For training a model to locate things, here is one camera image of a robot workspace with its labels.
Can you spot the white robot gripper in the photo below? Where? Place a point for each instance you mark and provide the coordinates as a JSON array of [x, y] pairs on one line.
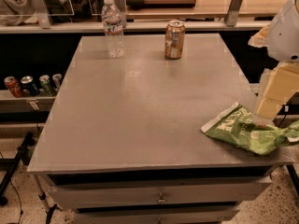
[[284, 36]]

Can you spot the green jalapeno chip bag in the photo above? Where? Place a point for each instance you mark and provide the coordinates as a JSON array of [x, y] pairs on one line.
[[234, 126]]

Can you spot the gold soda can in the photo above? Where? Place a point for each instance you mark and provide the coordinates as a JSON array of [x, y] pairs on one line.
[[174, 39]]

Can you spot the lower grey drawer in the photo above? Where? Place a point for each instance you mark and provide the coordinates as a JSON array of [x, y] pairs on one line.
[[175, 215]]

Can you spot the grey drawer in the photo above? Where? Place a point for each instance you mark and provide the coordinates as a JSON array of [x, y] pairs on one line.
[[175, 215], [211, 190]]

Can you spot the clear plastic water bottle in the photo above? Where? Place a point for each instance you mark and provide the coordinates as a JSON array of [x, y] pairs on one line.
[[112, 23]]

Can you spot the silver soda can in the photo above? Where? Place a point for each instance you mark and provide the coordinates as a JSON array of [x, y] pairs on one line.
[[57, 79]]

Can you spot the upper grey drawer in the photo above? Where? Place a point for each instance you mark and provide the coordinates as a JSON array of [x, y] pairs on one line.
[[211, 190]]

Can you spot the green soda can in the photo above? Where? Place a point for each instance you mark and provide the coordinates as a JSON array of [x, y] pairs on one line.
[[46, 85]]

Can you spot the grey side shelf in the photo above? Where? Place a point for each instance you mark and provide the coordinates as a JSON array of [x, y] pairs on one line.
[[27, 103]]

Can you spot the blue soda can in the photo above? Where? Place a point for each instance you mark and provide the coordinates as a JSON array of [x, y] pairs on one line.
[[30, 85]]

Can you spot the black tripod stand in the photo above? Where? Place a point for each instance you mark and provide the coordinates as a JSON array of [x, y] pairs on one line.
[[9, 165]]

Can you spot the white tripod leg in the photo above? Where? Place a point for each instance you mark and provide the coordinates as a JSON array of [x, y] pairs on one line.
[[42, 197]]

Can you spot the red soda can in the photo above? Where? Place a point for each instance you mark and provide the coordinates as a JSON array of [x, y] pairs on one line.
[[14, 86]]

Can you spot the grey cloth bundle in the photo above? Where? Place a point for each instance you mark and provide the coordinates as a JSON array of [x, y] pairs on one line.
[[16, 12]]

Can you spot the grey metal bracket right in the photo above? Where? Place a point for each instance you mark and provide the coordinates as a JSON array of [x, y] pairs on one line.
[[233, 12]]

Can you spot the grey metal bracket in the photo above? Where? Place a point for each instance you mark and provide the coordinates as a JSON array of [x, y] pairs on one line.
[[121, 6], [42, 13], [233, 12]]

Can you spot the grey metal bracket middle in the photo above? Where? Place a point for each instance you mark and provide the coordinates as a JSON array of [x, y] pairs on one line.
[[121, 6]]

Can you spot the grey metal bracket left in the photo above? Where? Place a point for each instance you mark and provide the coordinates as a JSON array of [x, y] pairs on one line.
[[42, 13]]

